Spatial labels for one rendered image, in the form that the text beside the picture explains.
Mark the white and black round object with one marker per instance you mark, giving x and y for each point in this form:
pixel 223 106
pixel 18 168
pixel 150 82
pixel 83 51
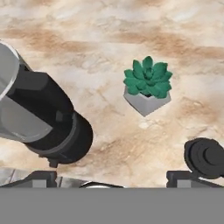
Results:
pixel 99 185

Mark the black round capped object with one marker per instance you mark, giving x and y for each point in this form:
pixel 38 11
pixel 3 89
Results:
pixel 207 157

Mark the green succulent in grey pot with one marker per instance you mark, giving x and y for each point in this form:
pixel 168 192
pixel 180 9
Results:
pixel 147 80

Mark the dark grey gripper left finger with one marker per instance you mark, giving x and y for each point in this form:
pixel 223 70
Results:
pixel 43 176

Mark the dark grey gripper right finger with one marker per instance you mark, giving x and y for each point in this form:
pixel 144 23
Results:
pixel 178 176

